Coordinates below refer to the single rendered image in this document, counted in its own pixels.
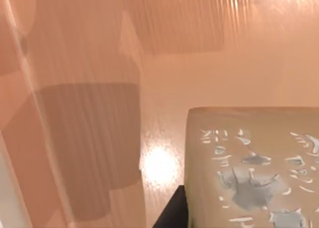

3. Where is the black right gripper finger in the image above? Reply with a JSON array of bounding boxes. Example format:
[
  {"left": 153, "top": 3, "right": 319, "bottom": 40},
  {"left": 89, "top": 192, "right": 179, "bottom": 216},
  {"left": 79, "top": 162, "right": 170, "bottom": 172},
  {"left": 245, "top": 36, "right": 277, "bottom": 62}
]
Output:
[{"left": 152, "top": 185, "right": 188, "bottom": 228}]

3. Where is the tan box with grey print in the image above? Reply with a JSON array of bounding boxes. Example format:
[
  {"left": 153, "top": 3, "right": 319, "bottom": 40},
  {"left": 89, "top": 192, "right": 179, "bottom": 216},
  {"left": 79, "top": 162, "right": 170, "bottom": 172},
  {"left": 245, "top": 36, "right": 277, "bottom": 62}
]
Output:
[{"left": 183, "top": 106, "right": 319, "bottom": 228}]

